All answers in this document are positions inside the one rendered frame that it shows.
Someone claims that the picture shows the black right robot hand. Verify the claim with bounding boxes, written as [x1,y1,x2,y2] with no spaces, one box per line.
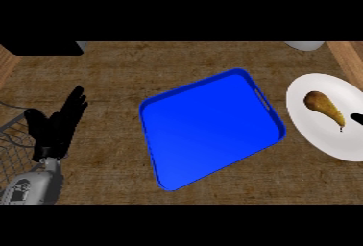
[348,112,363,127]

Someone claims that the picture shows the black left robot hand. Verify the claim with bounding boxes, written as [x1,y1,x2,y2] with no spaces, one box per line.
[22,85,90,161]

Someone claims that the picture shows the brown pear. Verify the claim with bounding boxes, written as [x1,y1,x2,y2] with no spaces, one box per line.
[303,90,347,133]

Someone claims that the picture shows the white plate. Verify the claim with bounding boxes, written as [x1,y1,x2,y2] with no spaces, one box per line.
[285,73,363,162]

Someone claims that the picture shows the blue tray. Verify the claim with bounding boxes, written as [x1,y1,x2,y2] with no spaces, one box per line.
[137,67,288,192]

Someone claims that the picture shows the wooden edge strip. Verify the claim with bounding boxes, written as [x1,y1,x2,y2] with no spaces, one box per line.
[0,44,22,89]
[326,40,363,91]

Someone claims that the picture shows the black appliance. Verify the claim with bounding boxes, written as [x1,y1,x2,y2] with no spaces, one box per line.
[0,40,86,57]

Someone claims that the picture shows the pale grey round object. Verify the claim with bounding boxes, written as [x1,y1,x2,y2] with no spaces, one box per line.
[284,40,326,52]

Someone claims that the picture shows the grey wire basket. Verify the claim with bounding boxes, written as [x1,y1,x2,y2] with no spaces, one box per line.
[0,101,46,190]

